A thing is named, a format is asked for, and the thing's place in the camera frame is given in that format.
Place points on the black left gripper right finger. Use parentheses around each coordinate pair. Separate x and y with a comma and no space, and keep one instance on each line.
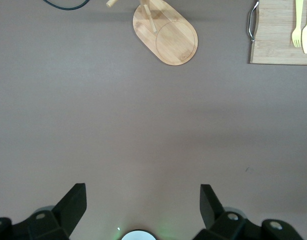
(218,225)

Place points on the wooden cup rack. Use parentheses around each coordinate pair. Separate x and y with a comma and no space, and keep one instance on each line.
(173,42)

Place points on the wooden cutting board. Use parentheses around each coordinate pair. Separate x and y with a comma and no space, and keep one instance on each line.
(273,37)

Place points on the yellow plastic fork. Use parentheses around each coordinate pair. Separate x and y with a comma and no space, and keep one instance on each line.
(296,37)

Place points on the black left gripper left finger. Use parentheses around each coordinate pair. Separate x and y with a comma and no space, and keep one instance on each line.
(56,225)

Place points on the yellow plastic knife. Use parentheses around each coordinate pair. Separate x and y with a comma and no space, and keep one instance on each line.
(306,37)

